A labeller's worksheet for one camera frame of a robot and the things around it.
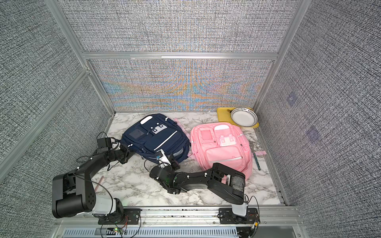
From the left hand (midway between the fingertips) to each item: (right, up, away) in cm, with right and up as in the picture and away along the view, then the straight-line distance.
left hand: (138, 147), depth 89 cm
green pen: (+73, -13, +1) cm, 74 cm away
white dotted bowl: (+74, +20, +27) cm, 81 cm away
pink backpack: (+53, +2, +6) cm, 53 cm away
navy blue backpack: (+8, +9, +12) cm, 17 cm away
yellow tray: (+58, +22, +30) cm, 70 cm away
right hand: (+19, -2, -7) cm, 20 cm away
